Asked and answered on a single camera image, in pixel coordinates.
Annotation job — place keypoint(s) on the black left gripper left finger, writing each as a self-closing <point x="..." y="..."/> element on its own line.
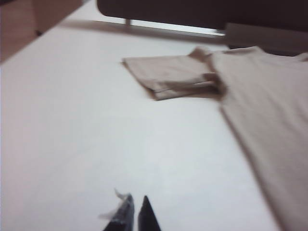
<point x="124" y="216"/>

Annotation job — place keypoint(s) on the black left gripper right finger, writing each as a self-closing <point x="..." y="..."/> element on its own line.
<point x="146" y="219"/>

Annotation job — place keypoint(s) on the beige T-shirt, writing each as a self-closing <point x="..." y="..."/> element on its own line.
<point x="260" y="101"/>

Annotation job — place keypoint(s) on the silver partition support leg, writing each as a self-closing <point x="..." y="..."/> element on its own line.
<point x="128" y="22"/>

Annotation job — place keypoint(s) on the brown wooden cabinet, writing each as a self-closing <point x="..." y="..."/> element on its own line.
<point x="19" y="24"/>

